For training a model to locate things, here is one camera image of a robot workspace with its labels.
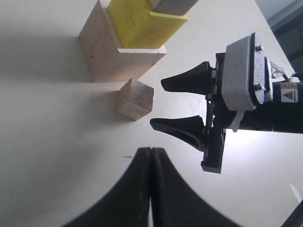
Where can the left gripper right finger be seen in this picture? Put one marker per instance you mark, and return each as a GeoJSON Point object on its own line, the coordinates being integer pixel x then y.
{"type": "Point", "coordinates": [174, 203]}

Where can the small light wooden cube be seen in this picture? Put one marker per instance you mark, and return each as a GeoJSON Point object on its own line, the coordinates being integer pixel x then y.
{"type": "Point", "coordinates": [134, 100]}

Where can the medium striped wooden cube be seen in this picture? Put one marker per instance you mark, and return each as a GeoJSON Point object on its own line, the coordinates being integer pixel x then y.
{"type": "Point", "coordinates": [173, 7]}

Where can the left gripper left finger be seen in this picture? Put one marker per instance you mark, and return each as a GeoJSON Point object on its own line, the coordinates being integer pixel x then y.
{"type": "Point", "coordinates": [127, 203]}

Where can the large light wooden cube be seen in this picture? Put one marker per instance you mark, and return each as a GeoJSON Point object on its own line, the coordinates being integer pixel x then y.
{"type": "Point", "coordinates": [106, 59]}

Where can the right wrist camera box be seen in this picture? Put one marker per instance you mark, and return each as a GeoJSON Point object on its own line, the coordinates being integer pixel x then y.
{"type": "Point", "coordinates": [246, 79]}

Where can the yellow painted cube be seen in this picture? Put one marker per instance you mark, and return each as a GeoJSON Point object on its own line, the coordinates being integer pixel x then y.
{"type": "Point", "coordinates": [139, 27]}

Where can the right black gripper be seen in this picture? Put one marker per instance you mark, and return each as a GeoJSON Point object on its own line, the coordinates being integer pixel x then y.
{"type": "Point", "coordinates": [208, 138]}

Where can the white tape strip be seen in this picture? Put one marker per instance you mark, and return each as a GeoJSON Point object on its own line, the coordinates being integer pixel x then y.
{"type": "Point", "coordinates": [235, 124]}

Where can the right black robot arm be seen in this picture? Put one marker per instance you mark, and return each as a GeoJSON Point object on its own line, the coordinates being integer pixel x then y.
{"type": "Point", "coordinates": [282, 113]}

